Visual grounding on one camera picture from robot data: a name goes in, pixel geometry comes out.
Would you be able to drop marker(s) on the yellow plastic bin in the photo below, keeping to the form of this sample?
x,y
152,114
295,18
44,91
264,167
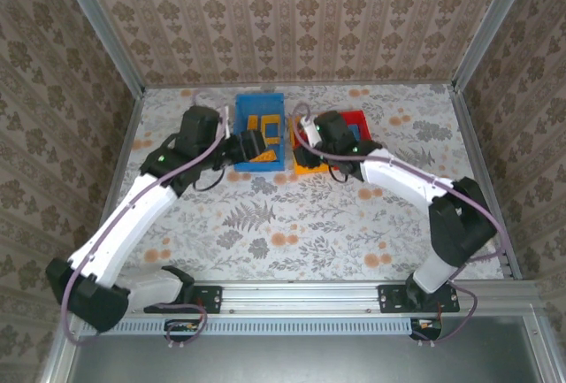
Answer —
x,y
309,170

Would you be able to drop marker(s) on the yellow lego brick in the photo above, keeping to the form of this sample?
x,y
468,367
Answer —
x,y
267,157
253,122

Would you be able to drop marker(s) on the blue plastic bin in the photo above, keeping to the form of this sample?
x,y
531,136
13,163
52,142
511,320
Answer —
x,y
258,167

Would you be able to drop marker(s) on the blue lego brick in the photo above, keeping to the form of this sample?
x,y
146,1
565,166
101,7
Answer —
x,y
354,129

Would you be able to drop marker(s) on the yellow lego window frame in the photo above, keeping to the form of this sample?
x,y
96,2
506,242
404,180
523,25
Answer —
x,y
270,117

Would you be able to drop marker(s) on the red plastic bin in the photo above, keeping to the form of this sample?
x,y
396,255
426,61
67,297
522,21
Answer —
x,y
363,118

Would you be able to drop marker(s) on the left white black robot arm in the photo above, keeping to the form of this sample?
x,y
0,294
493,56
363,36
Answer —
x,y
128,219

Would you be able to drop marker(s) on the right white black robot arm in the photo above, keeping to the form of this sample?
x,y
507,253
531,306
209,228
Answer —
x,y
398,170

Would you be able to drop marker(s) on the grey metal panel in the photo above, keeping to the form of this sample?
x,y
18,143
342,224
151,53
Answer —
x,y
300,361

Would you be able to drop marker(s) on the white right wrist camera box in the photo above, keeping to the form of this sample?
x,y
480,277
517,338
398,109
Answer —
x,y
311,132

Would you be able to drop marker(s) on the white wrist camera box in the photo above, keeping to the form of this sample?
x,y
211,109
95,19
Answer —
x,y
311,132
224,123

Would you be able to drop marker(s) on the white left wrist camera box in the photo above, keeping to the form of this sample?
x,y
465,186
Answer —
x,y
224,123

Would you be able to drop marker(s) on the aluminium table side rail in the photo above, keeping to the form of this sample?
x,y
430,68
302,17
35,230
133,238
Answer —
x,y
128,135
469,135

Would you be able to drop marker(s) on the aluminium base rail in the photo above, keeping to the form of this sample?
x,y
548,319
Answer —
x,y
300,296

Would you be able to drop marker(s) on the aluminium frame post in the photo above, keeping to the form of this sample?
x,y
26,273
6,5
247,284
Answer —
x,y
101,25
491,25

